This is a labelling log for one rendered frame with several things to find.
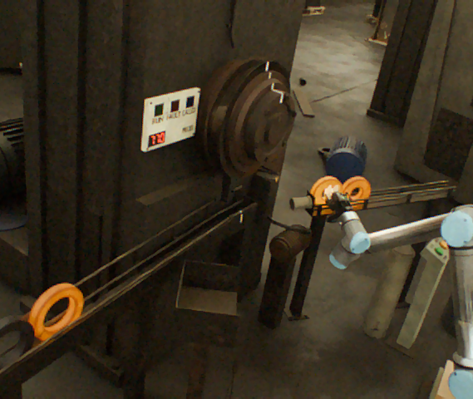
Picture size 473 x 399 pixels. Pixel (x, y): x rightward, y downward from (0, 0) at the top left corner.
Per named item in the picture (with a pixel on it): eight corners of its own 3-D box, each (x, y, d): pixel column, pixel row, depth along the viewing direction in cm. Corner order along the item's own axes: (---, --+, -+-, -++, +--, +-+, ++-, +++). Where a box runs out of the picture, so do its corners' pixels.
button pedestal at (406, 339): (381, 346, 278) (419, 244, 249) (399, 323, 296) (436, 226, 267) (411, 362, 271) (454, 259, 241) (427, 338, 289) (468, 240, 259)
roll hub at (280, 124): (238, 167, 206) (250, 96, 193) (278, 150, 227) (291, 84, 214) (250, 172, 204) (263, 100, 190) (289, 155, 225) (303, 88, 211)
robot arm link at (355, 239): (347, 254, 233) (358, 239, 227) (335, 233, 241) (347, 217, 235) (364, 255, 237) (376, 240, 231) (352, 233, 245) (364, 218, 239)
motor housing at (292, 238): (250, 322, 280) (269, 233, 254) (273, 302, 296) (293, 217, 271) (272, 334, 274) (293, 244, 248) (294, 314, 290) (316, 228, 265)
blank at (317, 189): (312, 177, 253) (315, 180, 250) (342, 174, 257) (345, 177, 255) (307, 207, 261) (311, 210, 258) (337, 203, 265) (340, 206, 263)
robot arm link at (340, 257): (352, 265, 249) (367, 248, 241) (337, 273, 241) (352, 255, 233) (338, 250, 253) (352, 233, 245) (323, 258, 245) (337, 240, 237)
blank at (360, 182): (341, 178, 258) (344, 181, 255) (370, 174, 262) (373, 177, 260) (337, 206, 266) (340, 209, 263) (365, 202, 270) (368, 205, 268)
